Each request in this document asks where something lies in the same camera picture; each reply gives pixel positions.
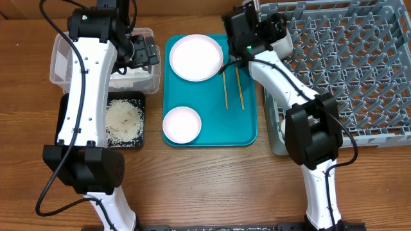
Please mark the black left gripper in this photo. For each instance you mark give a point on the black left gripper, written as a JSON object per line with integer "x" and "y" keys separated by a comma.
{"x": 144, "y": 58}

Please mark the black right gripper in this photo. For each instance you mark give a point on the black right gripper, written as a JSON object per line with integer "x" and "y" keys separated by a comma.
{"x": 275, "y": 30}

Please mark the grey bowl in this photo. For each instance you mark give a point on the grey bowl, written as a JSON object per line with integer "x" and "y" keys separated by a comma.
{"x": 283, "y": 47}

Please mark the small white rice plate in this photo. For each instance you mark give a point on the small white rice plate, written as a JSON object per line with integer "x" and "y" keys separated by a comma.
{"x": 181, "y": 125}

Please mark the white cup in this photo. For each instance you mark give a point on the white cup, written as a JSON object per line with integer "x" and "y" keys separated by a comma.
{"x": 282, "y": 128}

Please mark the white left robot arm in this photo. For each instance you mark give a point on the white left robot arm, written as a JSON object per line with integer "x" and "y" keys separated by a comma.
{"x": 102, "y": 42}

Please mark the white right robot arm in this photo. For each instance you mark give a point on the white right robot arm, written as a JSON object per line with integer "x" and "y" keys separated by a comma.
{"x": 312, "y": 131}

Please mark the black food waste tray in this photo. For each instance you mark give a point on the black food waste tray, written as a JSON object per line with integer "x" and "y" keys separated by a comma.
{"x": 128, "y": 96}

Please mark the clear plastic waste bin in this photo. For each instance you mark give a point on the clear plastic waste bin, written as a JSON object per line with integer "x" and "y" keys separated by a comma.
{"x": 146, "y": 80}

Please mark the grey dishwasher rack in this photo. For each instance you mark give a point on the grey dishwasher rack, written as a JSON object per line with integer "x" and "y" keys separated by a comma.
{"x": 359, "y": 51}

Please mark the white crumpled tissue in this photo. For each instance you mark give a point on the white crumpled tissue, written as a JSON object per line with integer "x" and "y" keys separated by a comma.
{"x": 132, "y": 76}

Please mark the large white plate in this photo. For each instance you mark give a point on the large white plate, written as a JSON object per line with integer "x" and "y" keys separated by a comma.
{"x": 196, "y": 57}

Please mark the left wooden chopstick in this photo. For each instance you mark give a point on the left wooden chopstick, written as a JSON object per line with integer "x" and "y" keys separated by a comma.
{"x": 225, "y": 90}

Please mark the wooden chopstick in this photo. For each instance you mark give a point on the wooden chopstick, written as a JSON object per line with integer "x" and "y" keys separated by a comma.
{"x": 240, "y": 89}
{"x": 225, "y": 90}

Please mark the right wooden chopstick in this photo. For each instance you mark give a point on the right wooden chopstick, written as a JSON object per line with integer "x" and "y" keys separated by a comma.
{"x": 240, "y": 89}

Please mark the spilled rice pile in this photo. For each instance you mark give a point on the spilled rice pile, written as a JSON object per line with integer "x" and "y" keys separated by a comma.
{"x": 124, "y": 121}

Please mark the teal serving tray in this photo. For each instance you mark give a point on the teal serving tray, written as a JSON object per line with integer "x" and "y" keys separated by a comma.
{"x": 220, "y": 127}

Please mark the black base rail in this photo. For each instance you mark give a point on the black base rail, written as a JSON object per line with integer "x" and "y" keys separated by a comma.
{"x": 345, "y": 226}

